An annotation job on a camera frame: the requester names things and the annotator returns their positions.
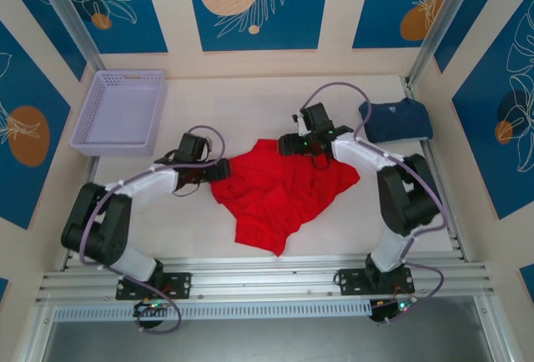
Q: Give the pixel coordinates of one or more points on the red t-shirt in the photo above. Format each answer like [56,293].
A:
[271,199]

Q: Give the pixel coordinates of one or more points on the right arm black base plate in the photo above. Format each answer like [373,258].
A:
[350,283]

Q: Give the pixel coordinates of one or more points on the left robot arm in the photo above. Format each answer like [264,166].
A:
[146,182]

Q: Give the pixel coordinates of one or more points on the folded navy t-shirt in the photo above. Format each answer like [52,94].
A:
[396,122]

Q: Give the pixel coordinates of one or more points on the blue poster orange fern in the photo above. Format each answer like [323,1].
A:
[375,3]

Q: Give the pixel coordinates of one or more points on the grey metal shelf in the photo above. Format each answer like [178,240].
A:
[267,341]

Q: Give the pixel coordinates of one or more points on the blue poster beige circle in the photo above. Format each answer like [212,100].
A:
[292,24]

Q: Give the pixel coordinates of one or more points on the blue floral wall poster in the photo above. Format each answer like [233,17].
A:
[16,195]
[480,3]
[475,149]
[52,24]

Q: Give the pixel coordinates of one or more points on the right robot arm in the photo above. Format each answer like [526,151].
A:
[359,153]

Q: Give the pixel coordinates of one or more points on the aluminium corner post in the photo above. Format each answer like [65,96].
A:
[444,16]
[70,16]

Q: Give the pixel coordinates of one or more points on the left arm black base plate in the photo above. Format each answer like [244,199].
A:
[179,285]

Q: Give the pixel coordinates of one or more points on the lavender plastic basket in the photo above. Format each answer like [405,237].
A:
[117,116]

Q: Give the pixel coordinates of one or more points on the blue poster white lily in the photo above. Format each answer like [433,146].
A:
[146,24]

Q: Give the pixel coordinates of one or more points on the aluminium mounting rail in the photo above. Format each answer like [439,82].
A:
[267,278]

